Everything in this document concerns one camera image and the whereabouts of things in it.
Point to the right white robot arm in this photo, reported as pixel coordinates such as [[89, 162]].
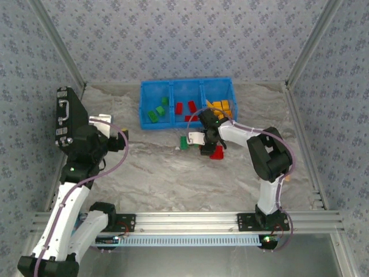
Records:
[[268, 196]]

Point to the blue divided plastic bin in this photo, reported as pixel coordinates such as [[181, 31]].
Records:
[[184, 92]]

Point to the small green lego brick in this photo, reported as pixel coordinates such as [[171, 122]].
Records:
[[160, 110]]

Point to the aluminium frame leg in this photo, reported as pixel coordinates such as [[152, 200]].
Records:
[[343, 254]]

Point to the left circuit board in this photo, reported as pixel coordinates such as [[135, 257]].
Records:
[[106, 240]]

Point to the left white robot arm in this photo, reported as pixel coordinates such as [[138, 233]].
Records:
[[69, 207]]

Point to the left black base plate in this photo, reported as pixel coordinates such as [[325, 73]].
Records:
[[128, 222]]

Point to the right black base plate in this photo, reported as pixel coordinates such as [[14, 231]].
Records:
[[245, 221]]

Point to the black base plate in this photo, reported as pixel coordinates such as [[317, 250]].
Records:
[[245, 221], [128, 222]]

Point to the long orange lego brick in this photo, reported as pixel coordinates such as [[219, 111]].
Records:
[[226, 111]]

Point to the black hard case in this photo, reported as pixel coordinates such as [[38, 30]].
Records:
[[70, 112]]

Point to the aluminium corner post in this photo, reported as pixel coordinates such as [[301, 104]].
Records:
[[311, 43], [60, 43]]

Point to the long aluminium base rail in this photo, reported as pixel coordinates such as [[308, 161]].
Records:
[[187, 220]]

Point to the small orange lego brick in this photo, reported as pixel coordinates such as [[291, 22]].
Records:
[[225, 103]]

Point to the large red lego brick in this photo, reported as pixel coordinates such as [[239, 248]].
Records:
[[217, 153]]

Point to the circuit board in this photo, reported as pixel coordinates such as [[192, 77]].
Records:
[[268, 241], [106, 240]]

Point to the right circuit board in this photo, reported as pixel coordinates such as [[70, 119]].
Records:
[[268, 241]]

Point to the long red lego brick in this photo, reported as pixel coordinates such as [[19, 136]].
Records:
[[191, 118]]

